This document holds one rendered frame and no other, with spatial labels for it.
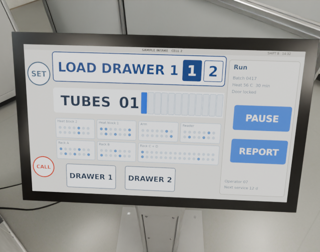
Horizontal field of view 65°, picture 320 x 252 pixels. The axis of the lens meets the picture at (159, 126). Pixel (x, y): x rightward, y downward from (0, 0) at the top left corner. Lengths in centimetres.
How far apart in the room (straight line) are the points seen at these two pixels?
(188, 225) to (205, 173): 101
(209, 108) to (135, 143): 15
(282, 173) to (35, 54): 48
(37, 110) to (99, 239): 110
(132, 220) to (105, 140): 104
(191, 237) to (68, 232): 67
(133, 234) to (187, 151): 104
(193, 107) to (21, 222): 140
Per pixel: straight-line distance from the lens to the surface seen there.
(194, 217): 148
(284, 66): 48
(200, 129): 45
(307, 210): 175
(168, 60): 44
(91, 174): 49
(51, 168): 51
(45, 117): 49
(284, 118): 48
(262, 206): 52
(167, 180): 47
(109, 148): 47
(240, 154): 47
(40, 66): 49
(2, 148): 205
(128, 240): 145
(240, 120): 46
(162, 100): 44
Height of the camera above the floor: 142
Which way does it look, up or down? 50 degrees down
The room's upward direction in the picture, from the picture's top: straight up
